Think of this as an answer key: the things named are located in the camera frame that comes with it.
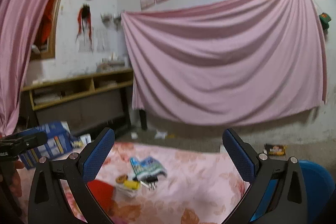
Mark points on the white paper on floor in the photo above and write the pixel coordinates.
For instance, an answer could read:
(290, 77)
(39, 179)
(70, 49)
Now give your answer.
(160, 135)

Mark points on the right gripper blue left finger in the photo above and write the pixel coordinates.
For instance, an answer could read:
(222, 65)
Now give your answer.
(94, 154)

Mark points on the red black hanging ornament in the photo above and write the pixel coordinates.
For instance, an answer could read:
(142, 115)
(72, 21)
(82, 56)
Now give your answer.
(84, 32)

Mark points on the blue cardboard box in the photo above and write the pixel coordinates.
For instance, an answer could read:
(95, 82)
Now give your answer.
(59, 142)

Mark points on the dark snack wrapper on floor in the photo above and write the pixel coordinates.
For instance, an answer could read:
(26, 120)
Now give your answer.
(275, 149)

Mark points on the small white yellow packet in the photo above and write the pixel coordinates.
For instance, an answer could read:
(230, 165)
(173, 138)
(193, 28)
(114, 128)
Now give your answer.
(85, 139)

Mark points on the black binder clip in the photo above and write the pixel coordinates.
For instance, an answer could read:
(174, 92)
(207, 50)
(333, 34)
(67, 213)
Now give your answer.
(151, 182)

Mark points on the wooden window frame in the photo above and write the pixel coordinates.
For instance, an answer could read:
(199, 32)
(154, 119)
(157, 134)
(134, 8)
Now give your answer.
(44, 44)

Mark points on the pink sheet hung on wall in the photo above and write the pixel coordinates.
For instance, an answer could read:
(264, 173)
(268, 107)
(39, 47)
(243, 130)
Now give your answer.
(234, 62)

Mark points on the stack of books on shelf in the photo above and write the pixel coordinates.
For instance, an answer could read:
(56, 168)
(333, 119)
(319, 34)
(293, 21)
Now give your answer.
(113, 63)

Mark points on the person's left hand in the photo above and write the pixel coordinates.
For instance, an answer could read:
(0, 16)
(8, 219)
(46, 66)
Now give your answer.
(9, 174)

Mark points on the blue plastic bucket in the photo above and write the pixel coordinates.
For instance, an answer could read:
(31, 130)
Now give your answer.
(319, 185)

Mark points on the green hanging cap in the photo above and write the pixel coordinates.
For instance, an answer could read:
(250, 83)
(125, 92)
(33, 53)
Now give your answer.
(324, 19)

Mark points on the floral pink blanket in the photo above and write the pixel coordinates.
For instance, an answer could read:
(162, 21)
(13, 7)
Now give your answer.
(199, 187)

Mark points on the pink window curtain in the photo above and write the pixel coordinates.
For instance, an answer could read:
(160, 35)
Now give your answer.
(20, 21)

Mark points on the blue green snack wrapper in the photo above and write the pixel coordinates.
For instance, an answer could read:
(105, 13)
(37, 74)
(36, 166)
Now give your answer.
(147, 168)

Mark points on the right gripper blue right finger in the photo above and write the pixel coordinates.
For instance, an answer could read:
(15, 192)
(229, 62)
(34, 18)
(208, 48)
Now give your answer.
(242, 154)

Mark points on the wooden shelf desk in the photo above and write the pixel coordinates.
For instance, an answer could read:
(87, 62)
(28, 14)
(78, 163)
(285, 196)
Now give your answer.
(84, 102)

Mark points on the red cylindrical package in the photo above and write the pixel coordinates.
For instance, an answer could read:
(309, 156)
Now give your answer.
(103, 193)

